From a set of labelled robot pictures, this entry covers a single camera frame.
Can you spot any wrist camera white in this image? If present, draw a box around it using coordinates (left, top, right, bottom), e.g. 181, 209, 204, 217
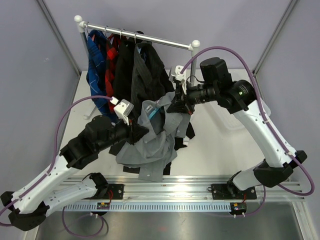
169, 65, 188, 95
109, 96, 134, 126

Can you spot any red plaid shirt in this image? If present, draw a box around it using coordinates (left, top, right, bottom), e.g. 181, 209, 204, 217
105, 34, 122, 98

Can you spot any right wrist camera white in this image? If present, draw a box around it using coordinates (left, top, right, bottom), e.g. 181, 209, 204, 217
169, 65, 188, 95

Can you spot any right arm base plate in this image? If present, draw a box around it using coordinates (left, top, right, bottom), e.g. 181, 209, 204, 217
207, 183, 257, 200

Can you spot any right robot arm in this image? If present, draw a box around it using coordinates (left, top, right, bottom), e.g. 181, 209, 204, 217
167, 57, 307, 199

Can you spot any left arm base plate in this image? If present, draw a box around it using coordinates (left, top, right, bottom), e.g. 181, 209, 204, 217
86, 183, 125, 200

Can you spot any blue shirt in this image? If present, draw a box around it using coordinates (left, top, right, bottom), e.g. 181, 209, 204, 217
86, 30, 111, 116

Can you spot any grey shirt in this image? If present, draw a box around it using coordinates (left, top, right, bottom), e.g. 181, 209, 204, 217
115, 92, 191, 182

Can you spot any slotted cable duct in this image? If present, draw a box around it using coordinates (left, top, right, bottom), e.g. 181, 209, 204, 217
65, 201, 231, 213

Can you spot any metal clothes rack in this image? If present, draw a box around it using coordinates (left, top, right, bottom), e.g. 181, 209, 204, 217
73, 15, 201, 118

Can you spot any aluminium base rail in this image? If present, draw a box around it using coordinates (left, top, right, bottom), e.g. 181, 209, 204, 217
59, 176, 306, 201

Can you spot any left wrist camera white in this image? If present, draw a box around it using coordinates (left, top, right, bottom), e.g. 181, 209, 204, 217
109, 96, 134, 126

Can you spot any black hanging shirt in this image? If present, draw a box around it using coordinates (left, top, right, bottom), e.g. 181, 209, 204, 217
112, 35, 136, 101

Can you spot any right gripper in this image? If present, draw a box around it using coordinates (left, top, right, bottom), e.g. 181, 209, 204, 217
167, 80, 219, 116

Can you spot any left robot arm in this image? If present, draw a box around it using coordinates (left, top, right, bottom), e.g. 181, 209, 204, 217
0, 115, 149, 231

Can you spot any teal hanger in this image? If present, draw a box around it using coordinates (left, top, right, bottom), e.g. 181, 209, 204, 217
148, 108, 161, 120

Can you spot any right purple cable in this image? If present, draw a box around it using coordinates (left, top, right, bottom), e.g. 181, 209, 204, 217
179, 46, 315, 196

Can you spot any white plastic basket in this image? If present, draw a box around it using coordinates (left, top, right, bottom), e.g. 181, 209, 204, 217
209, 72, 272, 131

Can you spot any dark pinstripe hanging shirt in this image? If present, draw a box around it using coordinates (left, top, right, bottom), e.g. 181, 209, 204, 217
130, 42, 174, 119

